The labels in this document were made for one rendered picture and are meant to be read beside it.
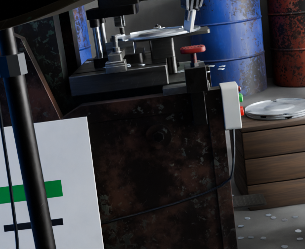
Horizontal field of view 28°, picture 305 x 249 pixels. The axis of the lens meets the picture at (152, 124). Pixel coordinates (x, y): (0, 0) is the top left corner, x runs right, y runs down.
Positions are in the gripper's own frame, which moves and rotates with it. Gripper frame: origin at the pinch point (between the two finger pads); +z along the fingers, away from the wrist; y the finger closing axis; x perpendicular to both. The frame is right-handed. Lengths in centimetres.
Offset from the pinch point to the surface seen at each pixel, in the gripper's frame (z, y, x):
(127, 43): 9.9, -12.6, 14.0
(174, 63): 15.5, -1.0, 3.0
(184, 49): 0.6, -21.2, -16.8
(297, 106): 45, 69, -8
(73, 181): 44, -44, 1
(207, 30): 3.4, 5.5, -3.5
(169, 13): 90, 244, 219
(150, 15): 93, 233, 231
